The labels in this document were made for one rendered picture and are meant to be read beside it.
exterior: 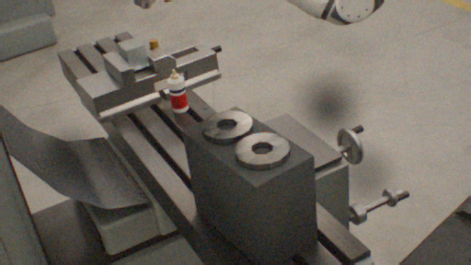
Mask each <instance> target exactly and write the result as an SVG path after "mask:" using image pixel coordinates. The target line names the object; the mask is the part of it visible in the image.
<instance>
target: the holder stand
mask: <svg viewBox="0 0 471 265"><path fill-rule="evenodd" d="M182 134H183V139H184V146H185V151H186V155H187V159H188V163H189V172H190V179H191V183H192V191H193V196H194V200H195V204H196V208H197V212H199V213H200V214H201V216H203V217H205V219H206V220H207V221H209V222H210V224H211V225H214V227H215V228H216V229H218V231H219V232H220V233H222V234H223V235H224V236H225V237H226V238H227V239H228V240H229V241H231V242H232V243H233V244H234V245H235V246H236V247H237V248H239V249H240V251H242V252H243V253H244V254H245V255H246V256H248V258H249V259H251V260H252V261H253V263H254V264H257V265H279V264H282V263H283V262H284V261H286V260H287V259H290V258H291V257H292V256H293V255H296V254H297V253H299V252H300V251H303V250H304V249H305V248H307V247H309V246H311V245H313V244H314V243H315V242H317V210H316V178H315V161H314V157H313V155H312V154H310V153H309V152H306V151H305V150H304V149H303V148H302V147H300V146H298V145H297V144H296V143H292V141H290V140H289V139H287V138H285V137H283V135H281V134H278V133H277V132H275V131H274V130H272V129H271V128H270V127H269V126H266V125H265V124H264V123H262V122H261V121H258V120H257V119H255V118H254V117H252V116H250V115H249V114H248V113H245V112H244V111H243V110H241V109H239V108H238V107H233V108H231V109H228V110H226V111H222V112H219V113H214V114H213V115H211V116H210V117H207V118H206V119H205V121H201V122H199V123H197V124H196V125H194V126H190V127H189V128H188V129H186V130H183V131H182Z"/></svg>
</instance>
